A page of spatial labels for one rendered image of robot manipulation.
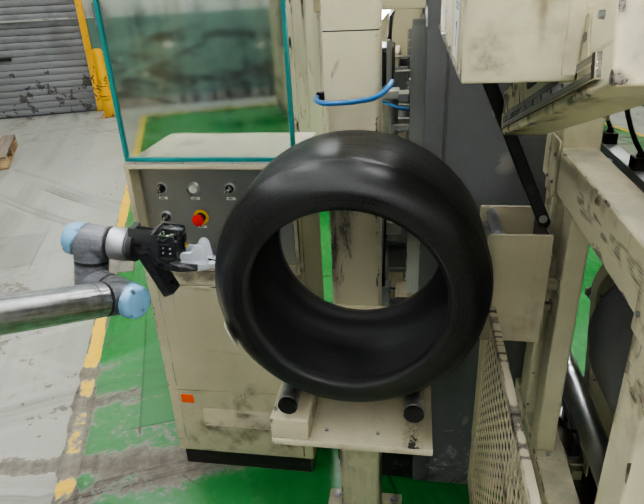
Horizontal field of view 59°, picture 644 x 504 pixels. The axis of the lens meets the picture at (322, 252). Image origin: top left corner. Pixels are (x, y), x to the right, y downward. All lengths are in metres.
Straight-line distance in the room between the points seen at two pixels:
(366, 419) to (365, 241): 0.44
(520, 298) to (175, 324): 1.19
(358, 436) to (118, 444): 1.53
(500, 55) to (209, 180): 1.27
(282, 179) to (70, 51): 9.21
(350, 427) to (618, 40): 1.03
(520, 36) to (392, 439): 0.94
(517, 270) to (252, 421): 1.24
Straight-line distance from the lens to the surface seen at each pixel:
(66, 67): 10.24
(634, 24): 0.66
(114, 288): 1.27
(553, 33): 0.73
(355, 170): 1.04
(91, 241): 1.35
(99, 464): 2.66
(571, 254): 1.47
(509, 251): 1.42
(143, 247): 1.32
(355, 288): 1.54
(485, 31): 0.72
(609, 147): 1.80
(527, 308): 1.50
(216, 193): 1.86
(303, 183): 1.04
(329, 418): 1.42
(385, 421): 1.42
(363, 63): 1.35
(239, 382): 2.16
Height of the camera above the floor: 1.76
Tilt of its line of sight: 26 degrees down
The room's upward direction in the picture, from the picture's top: 3 degrees counter-clockwise
